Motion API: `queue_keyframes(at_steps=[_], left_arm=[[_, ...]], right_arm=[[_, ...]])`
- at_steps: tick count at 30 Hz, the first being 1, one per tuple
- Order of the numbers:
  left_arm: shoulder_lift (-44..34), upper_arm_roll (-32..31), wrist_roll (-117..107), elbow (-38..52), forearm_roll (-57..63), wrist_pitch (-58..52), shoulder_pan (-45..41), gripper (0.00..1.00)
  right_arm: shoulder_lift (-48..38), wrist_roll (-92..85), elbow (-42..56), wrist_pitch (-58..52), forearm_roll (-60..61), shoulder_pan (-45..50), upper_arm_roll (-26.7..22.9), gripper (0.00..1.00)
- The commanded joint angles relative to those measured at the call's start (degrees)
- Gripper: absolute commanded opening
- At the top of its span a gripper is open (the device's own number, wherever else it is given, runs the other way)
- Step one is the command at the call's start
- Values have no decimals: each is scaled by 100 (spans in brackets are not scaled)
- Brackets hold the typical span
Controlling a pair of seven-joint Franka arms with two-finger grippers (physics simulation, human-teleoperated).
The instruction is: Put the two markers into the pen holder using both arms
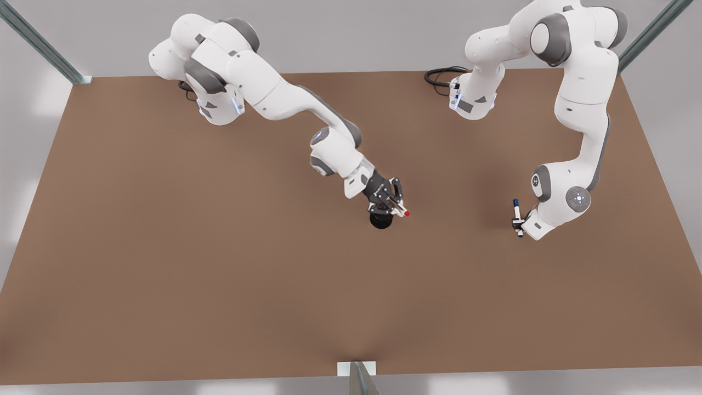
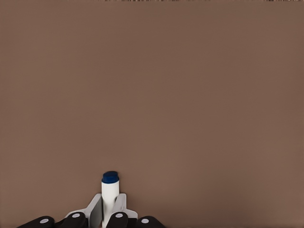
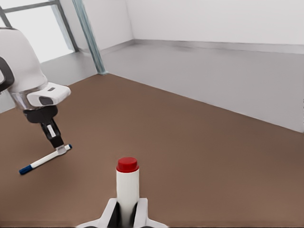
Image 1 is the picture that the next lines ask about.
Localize silver frame post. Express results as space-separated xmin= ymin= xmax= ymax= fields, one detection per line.
xmin=618 ymin=0 xmax=695 ymax=73
xmin=0 ymin=0 xmax=93 ymax=85
xmin=337 ymin=360 xmax=380 ymax=395

